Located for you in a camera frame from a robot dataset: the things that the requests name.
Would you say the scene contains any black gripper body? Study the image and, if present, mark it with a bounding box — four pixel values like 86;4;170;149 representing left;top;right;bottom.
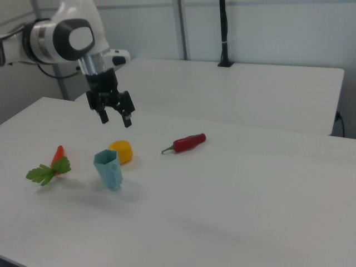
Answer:
83;68;131;112

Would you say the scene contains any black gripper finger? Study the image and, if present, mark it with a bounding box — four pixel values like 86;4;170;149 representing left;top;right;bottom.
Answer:
94;96;110;124
115;90;136;128

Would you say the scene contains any light blue plastic mug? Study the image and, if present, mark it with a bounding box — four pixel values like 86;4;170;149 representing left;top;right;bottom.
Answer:
93;149;124;191

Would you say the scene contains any yellow toy bell pepper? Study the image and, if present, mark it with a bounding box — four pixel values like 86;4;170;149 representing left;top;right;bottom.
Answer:
107;140;135;165

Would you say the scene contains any red toy chili pepper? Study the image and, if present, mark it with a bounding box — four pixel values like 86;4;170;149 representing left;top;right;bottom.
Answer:
161;132;207;155

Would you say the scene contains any orange toy carrot with leaves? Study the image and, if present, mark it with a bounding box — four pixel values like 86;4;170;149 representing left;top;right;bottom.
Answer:
26;145;72;187

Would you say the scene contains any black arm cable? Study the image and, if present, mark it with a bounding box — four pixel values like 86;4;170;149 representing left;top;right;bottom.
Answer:
8;61;81;78

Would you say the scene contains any grey wall partition post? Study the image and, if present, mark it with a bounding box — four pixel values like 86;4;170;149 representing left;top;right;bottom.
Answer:
171;0;191;61

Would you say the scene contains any black camera stand pole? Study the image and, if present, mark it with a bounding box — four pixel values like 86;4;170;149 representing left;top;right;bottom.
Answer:
217;0;235;68

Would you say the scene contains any black cable at table edge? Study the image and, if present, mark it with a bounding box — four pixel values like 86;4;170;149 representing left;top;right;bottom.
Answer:
335;110;346;137

